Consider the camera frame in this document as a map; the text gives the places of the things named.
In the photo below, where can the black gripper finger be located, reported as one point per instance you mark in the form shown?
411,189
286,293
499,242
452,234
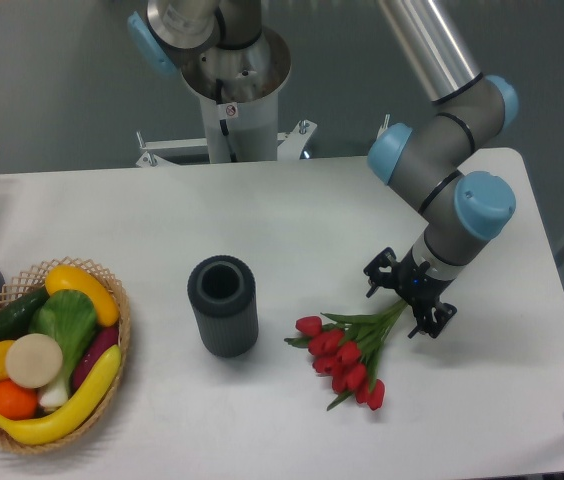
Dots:
431,317
379,271

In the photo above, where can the beige round disc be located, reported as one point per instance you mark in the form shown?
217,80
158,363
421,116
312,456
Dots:
33,361

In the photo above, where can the dark grey ribbed vase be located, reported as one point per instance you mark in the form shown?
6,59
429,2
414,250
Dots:
222,293

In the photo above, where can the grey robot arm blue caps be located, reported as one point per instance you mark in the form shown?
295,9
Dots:
463,212

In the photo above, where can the yellow squash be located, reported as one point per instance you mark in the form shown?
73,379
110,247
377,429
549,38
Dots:
68,277

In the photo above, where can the red tulip bouquet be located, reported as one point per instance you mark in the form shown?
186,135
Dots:
348,349

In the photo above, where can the woven wicker basket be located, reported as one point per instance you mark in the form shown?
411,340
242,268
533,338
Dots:
34,278

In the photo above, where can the yellow banana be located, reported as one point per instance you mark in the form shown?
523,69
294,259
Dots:
70,416

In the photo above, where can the green bok choy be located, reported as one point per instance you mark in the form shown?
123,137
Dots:
69,318

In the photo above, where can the purple sweet potato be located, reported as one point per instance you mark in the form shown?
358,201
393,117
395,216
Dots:
103,340

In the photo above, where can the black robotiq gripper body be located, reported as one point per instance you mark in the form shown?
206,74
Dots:
416,287

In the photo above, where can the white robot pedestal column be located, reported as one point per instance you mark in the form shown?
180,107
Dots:
238,93

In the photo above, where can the white metal base frame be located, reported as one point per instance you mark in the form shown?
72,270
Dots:
293,145

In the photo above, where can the orange fruit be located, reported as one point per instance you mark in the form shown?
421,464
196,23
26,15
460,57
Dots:
16,402

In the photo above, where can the green cucumber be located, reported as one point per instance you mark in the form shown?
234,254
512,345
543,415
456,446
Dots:
17,315

